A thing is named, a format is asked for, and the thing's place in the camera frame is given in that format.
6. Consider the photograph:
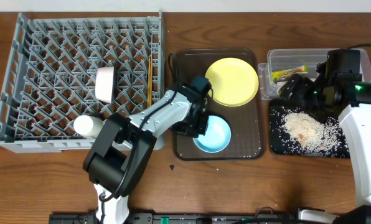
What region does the light blue bowl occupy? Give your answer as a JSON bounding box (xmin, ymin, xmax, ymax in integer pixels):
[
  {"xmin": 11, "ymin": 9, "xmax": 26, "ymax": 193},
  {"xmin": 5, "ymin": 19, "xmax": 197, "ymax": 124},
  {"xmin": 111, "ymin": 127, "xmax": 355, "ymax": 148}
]
[{"xmin": 193, "ymin": 115, "xmax": 232, "ymax": 154}]

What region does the green yellow snack wrapper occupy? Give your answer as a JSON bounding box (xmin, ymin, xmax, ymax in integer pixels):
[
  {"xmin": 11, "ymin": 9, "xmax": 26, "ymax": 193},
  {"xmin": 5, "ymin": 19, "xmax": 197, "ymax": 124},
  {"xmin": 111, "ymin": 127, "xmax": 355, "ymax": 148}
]
[{"xmin": 272, "ymin": 65, "xmax": 308, "ymax": 83}]

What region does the yellow round plate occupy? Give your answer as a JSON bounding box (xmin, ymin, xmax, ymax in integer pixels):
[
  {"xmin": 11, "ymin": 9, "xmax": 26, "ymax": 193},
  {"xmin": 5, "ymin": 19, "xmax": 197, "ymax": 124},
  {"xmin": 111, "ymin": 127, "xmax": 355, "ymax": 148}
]
[{"xmin": 205, "ymin": 57, "xmax": 259, "ymax": 107}]

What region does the wooden chopstick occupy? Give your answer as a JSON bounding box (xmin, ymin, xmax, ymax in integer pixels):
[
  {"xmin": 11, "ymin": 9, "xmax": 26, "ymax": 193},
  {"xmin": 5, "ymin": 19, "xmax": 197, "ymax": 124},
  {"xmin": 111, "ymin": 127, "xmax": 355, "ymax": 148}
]
[
  {"xmin": 147, "ymin": 57, "xmax": 153, "ymax": 108},
  {"xmin": 148, "ymin": 57, "xmax": 153, "ymax": 107}
]

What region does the white bowl with crumbs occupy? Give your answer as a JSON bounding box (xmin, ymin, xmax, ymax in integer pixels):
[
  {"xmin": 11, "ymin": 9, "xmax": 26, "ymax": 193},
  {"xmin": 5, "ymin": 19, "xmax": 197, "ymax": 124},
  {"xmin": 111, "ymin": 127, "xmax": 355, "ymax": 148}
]
[{"xmin": 95, "ymin": 67, "xmax": 115, "ymax": 103}]

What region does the white cup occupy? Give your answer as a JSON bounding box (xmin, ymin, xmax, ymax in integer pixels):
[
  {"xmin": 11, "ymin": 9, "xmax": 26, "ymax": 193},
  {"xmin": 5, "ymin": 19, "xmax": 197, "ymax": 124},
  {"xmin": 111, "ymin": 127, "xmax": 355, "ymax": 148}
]
[{"xmin": 73, "ymin": 115, "xmax": 104, "ymax": 139}]

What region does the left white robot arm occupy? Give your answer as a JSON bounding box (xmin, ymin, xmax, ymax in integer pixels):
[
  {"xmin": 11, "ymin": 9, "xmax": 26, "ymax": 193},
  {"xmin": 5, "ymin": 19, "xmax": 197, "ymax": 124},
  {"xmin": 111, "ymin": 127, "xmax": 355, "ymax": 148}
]
[{"xmin": 83, "ymin": 86, "xmax": 209, "ymax": 223}]

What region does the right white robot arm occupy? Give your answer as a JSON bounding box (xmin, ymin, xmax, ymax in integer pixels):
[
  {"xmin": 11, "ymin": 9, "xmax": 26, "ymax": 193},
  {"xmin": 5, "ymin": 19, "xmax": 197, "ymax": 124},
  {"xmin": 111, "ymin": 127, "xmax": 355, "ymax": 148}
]
[{"xmin": 279, "ymin": 74, "xmax": 371, "ymax": 223}]

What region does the black waste tray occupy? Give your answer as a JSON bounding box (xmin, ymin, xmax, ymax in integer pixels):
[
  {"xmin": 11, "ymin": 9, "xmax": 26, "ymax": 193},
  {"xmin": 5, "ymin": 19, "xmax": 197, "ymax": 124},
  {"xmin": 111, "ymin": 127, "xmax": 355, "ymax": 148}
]
[{"xmin": 269, "ymin": 99, "xmax": 350, "ymax": 159}]

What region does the clear plastic waste bin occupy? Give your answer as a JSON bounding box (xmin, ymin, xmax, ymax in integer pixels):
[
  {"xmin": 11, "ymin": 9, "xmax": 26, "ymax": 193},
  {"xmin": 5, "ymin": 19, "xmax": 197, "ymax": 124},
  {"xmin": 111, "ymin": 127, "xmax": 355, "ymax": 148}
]
[{"xmin": 256, "ymin": 48, "xmax": 371, "ymax": 101}]

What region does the spilled rice pile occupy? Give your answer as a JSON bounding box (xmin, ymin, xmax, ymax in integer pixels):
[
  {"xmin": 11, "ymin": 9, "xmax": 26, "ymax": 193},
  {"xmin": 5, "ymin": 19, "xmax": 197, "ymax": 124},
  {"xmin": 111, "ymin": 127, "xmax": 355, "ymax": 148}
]
[{"xmin": 281, "ymin": 113, "xmax": 342, "ymax": 156}]

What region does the dark brown serving tray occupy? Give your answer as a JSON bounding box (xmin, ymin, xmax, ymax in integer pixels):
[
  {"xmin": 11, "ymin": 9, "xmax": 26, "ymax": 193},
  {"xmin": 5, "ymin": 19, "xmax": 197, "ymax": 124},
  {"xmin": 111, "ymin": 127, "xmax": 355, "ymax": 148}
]
[{"xmin": 172, "ymin": 48, "xmax": 266, "ymax": 161}]

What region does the grey plastic dish rack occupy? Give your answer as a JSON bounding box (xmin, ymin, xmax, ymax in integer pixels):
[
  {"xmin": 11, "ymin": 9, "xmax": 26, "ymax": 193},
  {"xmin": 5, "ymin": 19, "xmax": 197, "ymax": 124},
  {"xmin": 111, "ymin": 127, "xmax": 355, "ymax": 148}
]
[{"xmin": 0, "ymin": 14, "xmax": 165, "ymax": 153}]

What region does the black equipment rail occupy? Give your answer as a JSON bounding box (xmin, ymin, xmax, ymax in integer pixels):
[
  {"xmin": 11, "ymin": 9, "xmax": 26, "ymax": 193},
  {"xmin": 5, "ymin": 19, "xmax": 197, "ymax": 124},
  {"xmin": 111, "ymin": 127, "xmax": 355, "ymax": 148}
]
[{"xmin": 48, "ymin": 207, "xmax": 340, "ymax": 224}]

